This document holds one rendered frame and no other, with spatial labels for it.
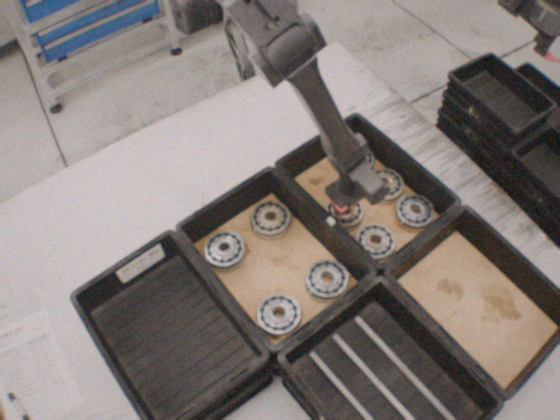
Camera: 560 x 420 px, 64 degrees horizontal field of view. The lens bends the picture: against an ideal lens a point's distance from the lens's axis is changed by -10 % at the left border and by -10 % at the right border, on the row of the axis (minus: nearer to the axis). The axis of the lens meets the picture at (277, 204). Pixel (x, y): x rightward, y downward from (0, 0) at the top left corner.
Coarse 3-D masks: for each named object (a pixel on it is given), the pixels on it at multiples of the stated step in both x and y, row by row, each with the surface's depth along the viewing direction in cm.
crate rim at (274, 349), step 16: (256, 176) 125; (224, 192) 122; (208, 208) 120; (208, 272) 110; (224, 288) 109; (352, 288) 107; (240, 304) 106; (336, 304) 105; (288, 336) 101; (272, 352) 101
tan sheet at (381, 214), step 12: (312, 168) 138; (324, 168) 138; (300, 180) 136; (312, 180) 136; (324, 180) 136; (336, 180) 136; (312, 192) 134; (324, 192) 133; (408, 192) 132; (324, 204) 131; (396, 204) 130; (372, 216) 129; (384, 216) 128; (396, 228) 126; (396, 240) 124; (408, 240) 124
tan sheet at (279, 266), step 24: (240, 216) 130; (264, 240) 126; (288, 240) 126; (312, 240) 125; (264, 264) 122; (288, 264) 122; (240, 288) 119; (264, 288) 118; (288, 288) 118; (312, 312) 114
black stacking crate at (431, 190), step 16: (352, 128) 139; (368, 128) 134; (320, 144) 134; (368, 144) 138; (384, 144) 132; (288, 160) 129; (304, 160) 134; (320, 160) 139; (384, 160) 136; (400, 160) 130; (416, 176) 127; (416, 192) 131; (432, 192) 125
